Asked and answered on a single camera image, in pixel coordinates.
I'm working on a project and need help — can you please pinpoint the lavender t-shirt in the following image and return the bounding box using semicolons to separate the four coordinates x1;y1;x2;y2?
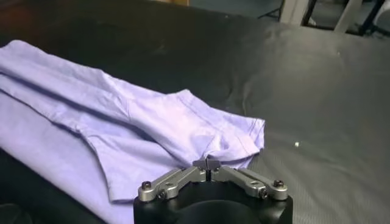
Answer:
0;39;266;224

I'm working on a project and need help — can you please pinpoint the tall white cardboard box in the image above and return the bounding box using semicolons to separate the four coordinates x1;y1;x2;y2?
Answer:
278;0;309;26

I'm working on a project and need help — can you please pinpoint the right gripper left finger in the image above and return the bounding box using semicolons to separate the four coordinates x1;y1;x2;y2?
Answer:
138;159;208;202

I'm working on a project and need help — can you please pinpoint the black tablecloth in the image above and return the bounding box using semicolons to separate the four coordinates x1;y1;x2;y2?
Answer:
0;0;390;224

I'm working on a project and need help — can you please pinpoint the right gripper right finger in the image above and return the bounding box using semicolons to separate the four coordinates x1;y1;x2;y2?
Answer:
207;159;289;201

